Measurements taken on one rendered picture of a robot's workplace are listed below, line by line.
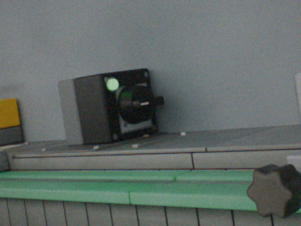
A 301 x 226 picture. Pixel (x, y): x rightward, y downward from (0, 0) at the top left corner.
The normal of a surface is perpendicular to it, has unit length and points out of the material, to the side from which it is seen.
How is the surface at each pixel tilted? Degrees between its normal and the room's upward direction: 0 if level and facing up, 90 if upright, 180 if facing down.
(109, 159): 0
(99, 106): 0
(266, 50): 0
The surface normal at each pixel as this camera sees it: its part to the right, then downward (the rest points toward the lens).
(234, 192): -0.15, -0.99
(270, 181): -0.68, 0.14
